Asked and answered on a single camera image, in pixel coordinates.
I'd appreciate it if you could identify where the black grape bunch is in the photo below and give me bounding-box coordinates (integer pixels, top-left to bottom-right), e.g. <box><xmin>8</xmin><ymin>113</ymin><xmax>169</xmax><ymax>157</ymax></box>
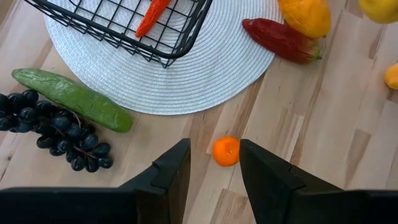
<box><xmin>0</xmin><ymin>89</ymin><xmax>114</xmax><ymax>174</ymax></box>

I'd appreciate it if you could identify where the green cucumber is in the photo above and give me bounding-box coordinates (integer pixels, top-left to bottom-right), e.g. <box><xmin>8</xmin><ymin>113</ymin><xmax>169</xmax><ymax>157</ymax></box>
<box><xmin>11</xmin><ymin>68</ymin><xmax>134</xmax><ymax>133</ymax></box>

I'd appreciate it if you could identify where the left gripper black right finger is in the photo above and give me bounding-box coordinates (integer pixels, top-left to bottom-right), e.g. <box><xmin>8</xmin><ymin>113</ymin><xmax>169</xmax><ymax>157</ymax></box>
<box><xmin>239</xmin><ymin>139</ymin><xmax>343</xmax><ymax>224</ymax></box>

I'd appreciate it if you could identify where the white round plate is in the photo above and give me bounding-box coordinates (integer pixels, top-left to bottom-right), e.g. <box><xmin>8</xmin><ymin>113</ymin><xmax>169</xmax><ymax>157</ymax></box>
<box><xmin>43</xmin><ymin>0</ymin><xmax>282</xmax><ymax>116</ymax></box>

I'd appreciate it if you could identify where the dark red plump pepper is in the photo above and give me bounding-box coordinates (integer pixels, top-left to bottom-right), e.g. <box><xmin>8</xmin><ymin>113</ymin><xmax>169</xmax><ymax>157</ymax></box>
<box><xmin>242</xmin><ymin>17</ymin><xmax>323</xmax><ymax>65</ymax></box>

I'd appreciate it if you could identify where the small orange tangerine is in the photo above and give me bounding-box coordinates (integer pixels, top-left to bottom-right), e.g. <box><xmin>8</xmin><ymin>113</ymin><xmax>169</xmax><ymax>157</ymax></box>
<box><xmin>212</xmin><ymin>136</ymin><xmax>241</xmax><ymax>167</ymax></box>

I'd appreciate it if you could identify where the large orange mango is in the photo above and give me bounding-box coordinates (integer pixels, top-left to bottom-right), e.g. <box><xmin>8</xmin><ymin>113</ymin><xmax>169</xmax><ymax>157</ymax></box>
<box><xmin>278</xmin><ymin>0</ymin><xmax>332</xmax><ymax>40</ymax></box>

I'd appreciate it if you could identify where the yellow lemon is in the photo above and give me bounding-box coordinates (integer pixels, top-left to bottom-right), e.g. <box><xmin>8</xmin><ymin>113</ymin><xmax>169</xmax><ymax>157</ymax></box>
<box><xmin>358</xmin><ymin>0</ymin><xmax>398</xmax><ymax>25</ymax></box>

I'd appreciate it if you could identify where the orange-yellow lemon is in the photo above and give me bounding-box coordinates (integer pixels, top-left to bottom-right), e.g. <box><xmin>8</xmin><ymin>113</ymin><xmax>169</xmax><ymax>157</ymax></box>
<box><xmin>384</xmin><ymin>63</ymin><xmax>398</xmax><ymax>90</ymax></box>

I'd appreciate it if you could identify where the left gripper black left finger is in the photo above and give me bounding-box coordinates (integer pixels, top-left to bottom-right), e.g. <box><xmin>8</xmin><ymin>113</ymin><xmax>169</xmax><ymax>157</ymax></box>
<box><xmin>119</xmin><ymin>138</ymin><xmax>192</xmax><ymax>224</ymax></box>

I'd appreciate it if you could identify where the black wire basket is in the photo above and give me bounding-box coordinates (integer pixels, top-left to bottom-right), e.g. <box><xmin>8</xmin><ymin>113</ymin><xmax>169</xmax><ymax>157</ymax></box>
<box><xmin>24</xmin><ymin>0</ymin><xmax>214</xmax><ymax>68</ymax></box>

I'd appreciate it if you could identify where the red-orange chili pepper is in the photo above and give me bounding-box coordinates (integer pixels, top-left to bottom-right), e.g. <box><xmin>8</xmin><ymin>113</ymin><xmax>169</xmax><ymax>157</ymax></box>
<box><xmin>135</xmin><ymin>0</ymin><xmax>172</xmax><ymax>39</ymax></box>

